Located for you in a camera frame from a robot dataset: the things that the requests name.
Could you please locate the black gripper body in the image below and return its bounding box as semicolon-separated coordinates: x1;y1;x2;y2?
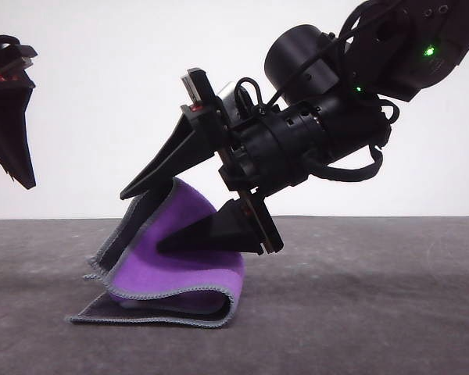
0;34;39;94
180;67;390;254

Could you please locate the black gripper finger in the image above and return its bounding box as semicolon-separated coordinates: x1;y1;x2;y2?
0;88;20;182
156;198;267;258
6;79;38;191
120;104;223;202

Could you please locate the grey table cloth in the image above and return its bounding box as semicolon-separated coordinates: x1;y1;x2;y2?
0;214;469;375

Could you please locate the purple towel with grey hem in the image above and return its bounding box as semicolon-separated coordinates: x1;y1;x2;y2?
64;176;246;329

